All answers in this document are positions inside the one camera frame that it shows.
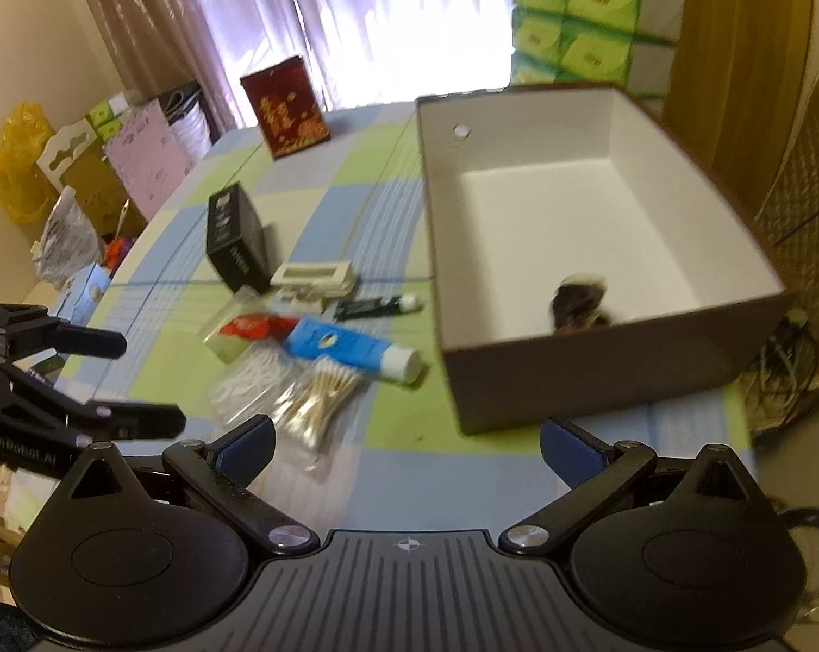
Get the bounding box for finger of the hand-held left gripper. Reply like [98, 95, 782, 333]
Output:
[0, 360, 187, 449]
[0, 304, 128, 362]

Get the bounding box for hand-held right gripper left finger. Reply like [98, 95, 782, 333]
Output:
[59, 414, 318, 554]

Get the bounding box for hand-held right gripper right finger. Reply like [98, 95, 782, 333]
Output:
[497, 417, 764, 554]

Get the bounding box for red packet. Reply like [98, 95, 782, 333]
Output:
[202, 285, 302, 364]

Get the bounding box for cream hair clip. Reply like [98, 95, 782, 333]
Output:
[270, 259, 361, 306]

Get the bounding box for brown cardboard storage box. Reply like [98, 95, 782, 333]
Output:
[416, 81, 797, 436]

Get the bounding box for desktop with checked tablecloth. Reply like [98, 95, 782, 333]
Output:
[49, 88, 757, 534]

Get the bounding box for light blue box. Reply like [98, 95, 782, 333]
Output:
[59, 261, 111, 320]

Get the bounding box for white cotton swab bag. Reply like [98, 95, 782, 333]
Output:
[209, 346, 302, 429]

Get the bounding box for wooden cotton swab bag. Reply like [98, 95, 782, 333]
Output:
[266, 356, 370, 453]

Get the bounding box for printed white plastic bag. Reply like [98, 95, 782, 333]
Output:
[32, 186, 104, 286]

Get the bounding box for blue white tube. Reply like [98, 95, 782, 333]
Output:
[287, 316, 424, 383]

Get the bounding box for dark brown small object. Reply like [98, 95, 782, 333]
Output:
[548, 272, 614, 334]

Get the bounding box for brown carton with white tab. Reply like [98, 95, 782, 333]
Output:
[35, 118, 148, 239]

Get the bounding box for dark green tube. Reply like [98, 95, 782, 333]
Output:
[333, 293, 424, 322]

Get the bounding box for black carton box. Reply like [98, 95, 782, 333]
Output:
[207, 183, 272, 293]

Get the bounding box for yellow plastic bag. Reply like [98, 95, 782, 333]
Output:
[0, 102, 60, 225]

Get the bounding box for small green white carton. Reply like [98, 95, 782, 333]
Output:
[86, 91, 139, 138]

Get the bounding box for white paper bag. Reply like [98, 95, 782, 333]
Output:
[154, 85, 213, 164]

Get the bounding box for red gold gift box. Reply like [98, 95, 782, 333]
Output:
[239, 54, 332, 162]

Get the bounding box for beige curtain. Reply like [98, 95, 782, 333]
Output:
[66, 0, 247, 143]

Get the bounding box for wicker chair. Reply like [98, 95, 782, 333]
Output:
[749, 71, 819, 436]

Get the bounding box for sheer pink curtain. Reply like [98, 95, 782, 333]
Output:
[239, 0, 539, 116]

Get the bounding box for stack of green tissue packs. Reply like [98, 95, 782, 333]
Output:
[508, 0, 685, 99]

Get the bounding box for brown wooden cabinet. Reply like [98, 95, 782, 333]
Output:
[586, 0, 819, 218]

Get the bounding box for black cables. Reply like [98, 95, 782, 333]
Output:
[755, 309, 819, 425]

